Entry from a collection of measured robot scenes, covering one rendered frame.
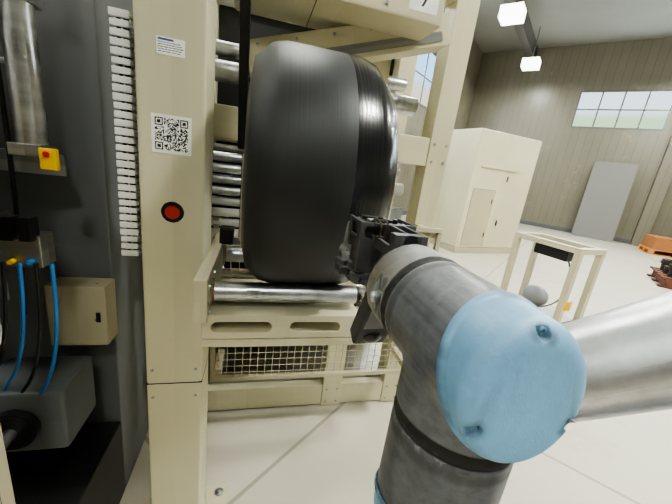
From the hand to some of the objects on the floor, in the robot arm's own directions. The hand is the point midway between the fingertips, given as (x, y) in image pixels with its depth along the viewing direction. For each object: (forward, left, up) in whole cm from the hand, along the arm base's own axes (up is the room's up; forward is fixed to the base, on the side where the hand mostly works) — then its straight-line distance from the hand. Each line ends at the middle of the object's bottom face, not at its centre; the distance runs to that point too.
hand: (350, 249), depth 53 cm
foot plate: (+38, +8, -110) cm, 117 cm away
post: (+38, +8, -110) cm, 117 cm away
